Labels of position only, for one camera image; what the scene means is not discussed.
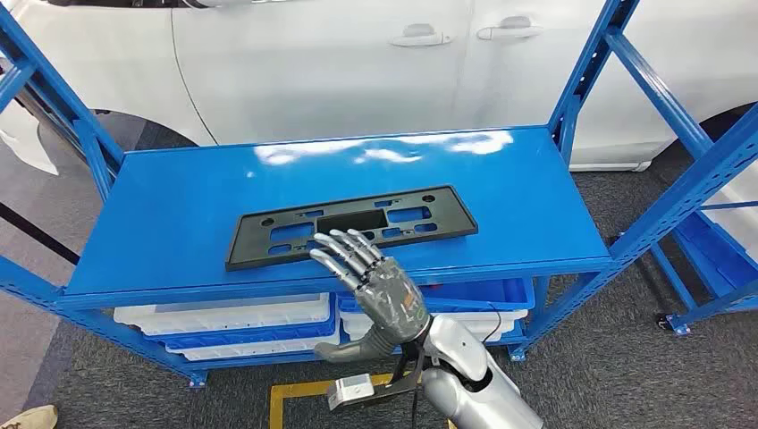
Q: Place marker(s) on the beige sneaker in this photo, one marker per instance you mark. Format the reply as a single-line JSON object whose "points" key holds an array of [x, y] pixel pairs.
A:
{"points": [[29, 419]]}

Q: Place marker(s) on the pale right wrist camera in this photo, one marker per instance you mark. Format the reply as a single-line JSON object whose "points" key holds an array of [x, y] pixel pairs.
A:
{"points": [[349, 391]]}

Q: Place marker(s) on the white car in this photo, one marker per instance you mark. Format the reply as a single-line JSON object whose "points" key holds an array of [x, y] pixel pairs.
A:
{"points": [[325, 71]]}

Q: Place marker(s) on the black plastic plate bracket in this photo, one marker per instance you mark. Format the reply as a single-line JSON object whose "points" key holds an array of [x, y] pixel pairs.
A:
{"points": [[349, 220]]}

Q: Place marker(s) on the blue steel shelf rack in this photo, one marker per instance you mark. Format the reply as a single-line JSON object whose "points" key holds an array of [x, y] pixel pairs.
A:
{"points": [[177, 207]]}

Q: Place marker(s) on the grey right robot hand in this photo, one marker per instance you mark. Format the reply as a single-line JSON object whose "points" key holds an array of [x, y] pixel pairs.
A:
{"points": [[391, 296]]}

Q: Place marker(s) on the black floor strip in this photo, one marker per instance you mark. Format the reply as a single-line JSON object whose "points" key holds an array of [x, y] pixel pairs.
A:
{"points": [[35, 234]]}

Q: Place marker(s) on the blue rack with casters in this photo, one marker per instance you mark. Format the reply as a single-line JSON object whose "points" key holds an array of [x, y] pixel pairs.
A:
{"points": [[710, 254]]}

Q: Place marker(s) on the blue plastic bin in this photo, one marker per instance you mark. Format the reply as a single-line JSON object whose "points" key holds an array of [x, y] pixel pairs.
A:
{"points": [[474, 296], [249, 338]]}

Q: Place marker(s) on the yellow floor tape square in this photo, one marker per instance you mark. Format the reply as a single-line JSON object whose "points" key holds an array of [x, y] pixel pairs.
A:
{"points": [[276, 408]]}

